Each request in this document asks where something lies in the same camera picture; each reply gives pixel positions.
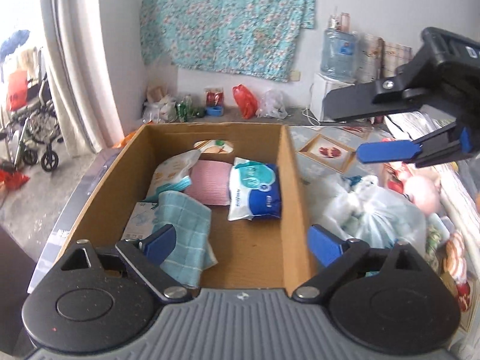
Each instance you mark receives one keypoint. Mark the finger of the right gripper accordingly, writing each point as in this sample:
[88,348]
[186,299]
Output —
[387,151]
[378,98]

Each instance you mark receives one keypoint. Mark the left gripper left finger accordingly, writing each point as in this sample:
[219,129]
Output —
[102,298]

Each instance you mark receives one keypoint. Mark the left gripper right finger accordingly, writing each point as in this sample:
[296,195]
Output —
[388,300]

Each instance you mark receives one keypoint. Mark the pink plush toy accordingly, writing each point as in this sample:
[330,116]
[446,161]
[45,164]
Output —
[423,193]

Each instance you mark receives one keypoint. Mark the small white tissue pack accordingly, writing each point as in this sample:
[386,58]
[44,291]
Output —
[142,221]

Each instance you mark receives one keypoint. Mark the light blue checked towel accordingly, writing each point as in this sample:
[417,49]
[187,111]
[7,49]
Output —
[193,253]

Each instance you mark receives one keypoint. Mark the white blue wipes pack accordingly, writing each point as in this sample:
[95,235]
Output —
[254,189]

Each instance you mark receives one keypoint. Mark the clear yellow-print package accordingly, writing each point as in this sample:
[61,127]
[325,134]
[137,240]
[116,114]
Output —
[173,174]

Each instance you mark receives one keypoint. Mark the pink knitted cloth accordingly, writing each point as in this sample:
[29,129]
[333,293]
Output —
[210,183]

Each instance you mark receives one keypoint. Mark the floral wallpaper roll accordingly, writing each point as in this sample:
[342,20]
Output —
[370,58]

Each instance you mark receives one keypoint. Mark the checked wallpaper roll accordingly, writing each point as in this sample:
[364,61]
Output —
[394,55]

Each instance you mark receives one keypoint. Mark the clear bag of items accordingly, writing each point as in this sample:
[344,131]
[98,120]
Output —
[366,211]

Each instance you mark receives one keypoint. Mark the blue water jug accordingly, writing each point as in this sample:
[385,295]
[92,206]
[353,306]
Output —
[339,55]

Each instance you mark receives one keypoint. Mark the white plastic bag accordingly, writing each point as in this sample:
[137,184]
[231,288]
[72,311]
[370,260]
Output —
[271,105]

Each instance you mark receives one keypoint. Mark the cardboard box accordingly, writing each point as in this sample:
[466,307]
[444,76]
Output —
[250,251]

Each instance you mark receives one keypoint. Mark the red plastic bag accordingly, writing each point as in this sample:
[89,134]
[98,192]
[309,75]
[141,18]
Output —
[246,101]

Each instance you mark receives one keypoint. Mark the blue tape roll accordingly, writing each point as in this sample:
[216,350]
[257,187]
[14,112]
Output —
[214,111]

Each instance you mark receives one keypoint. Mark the red white can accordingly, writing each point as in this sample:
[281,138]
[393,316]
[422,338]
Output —
[214,97]

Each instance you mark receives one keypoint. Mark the wheelchair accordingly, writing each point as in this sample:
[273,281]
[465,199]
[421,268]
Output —
[30,132]

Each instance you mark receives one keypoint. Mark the white curtain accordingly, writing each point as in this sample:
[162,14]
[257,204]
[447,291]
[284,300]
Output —
[78,77]

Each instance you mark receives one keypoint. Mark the teal floral wall cloth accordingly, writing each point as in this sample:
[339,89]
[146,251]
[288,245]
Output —
[255,38]

